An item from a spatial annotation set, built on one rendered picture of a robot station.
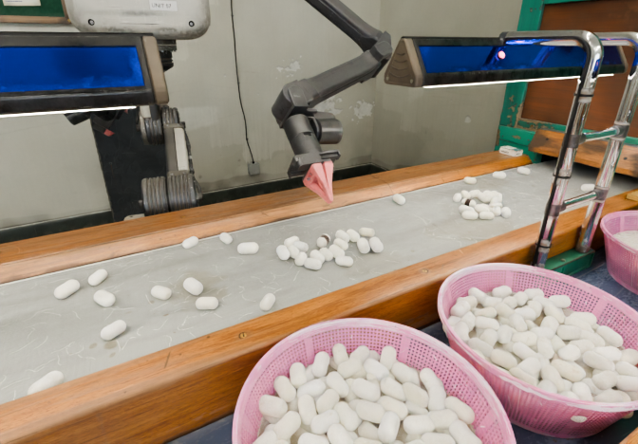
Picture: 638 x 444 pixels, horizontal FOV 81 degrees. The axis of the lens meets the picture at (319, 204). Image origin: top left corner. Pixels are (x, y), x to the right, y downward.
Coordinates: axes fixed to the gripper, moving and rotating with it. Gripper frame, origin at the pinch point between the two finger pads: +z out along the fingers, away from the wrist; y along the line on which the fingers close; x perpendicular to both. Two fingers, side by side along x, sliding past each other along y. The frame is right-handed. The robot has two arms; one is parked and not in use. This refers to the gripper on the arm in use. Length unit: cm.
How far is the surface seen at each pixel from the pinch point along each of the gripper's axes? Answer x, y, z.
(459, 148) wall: 96, 163, -64
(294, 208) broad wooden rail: 12.7, -1.9, -5.5
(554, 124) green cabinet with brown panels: 1, 84, -10
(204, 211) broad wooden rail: 16.0, -20.8, -10.8
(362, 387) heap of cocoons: -15.6, -15.2, 31.7
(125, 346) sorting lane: -2.6, -38.5, 16.4
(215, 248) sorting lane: 9.9, -21.8, 0.8
